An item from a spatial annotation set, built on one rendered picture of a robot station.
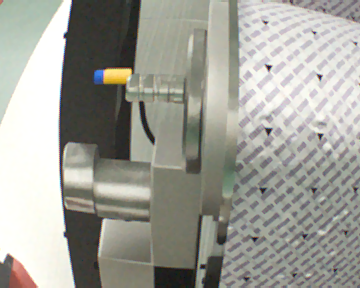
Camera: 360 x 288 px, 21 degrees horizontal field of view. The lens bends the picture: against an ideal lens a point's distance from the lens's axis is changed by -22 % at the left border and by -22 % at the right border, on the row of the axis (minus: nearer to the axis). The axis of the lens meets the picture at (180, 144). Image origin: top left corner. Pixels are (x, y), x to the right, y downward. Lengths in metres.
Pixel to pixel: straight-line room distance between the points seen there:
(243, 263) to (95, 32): 0.36
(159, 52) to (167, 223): 0.87
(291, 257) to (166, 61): 0.93
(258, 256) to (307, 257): 0.03
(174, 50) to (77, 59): 0.63
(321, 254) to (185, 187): 0.11
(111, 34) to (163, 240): 0.27
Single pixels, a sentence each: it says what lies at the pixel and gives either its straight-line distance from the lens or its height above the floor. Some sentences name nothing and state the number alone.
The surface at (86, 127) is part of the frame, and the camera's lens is 0.91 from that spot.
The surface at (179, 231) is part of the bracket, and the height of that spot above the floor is 1.16.
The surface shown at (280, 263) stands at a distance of 0.57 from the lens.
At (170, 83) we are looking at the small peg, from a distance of 0.57.
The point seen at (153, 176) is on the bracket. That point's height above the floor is 1.20.
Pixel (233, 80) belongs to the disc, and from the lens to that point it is 0.52.
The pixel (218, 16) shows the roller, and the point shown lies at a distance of 0.56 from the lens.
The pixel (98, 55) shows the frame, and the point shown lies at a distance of 0.88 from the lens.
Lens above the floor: 1.51
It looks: 28 degrees down
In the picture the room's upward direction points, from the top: 3 degrees clockwise
